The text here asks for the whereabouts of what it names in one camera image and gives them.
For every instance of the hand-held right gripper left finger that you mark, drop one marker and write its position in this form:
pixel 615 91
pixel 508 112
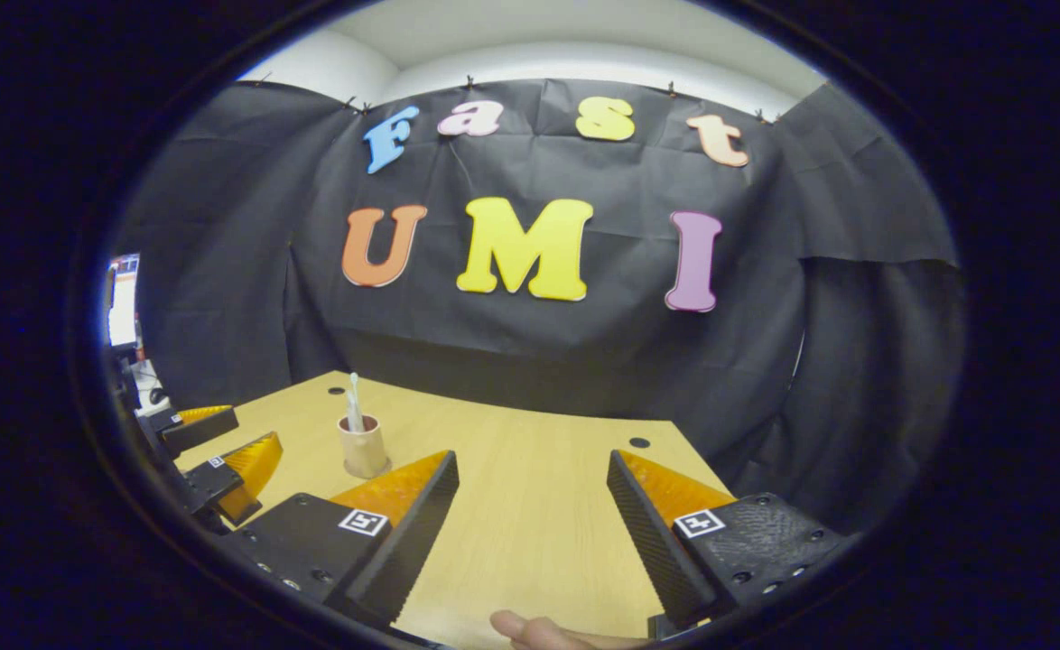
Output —
pixel 408 551

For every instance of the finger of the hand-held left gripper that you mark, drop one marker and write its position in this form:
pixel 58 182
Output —
pixel 200 426
pixel 246 469

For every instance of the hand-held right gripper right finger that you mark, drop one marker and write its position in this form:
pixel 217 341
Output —
pixel 656 551

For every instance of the beige cup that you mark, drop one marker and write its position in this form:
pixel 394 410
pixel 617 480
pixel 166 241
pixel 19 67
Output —
pixel 366 451

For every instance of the white toothbrush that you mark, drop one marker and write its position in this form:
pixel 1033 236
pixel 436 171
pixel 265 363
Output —
pixel 354 384

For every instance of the wooden desktop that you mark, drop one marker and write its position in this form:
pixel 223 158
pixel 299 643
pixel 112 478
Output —
pixel 530 506

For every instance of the black backdrop cloth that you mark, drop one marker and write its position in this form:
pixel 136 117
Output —
pixel 539 352

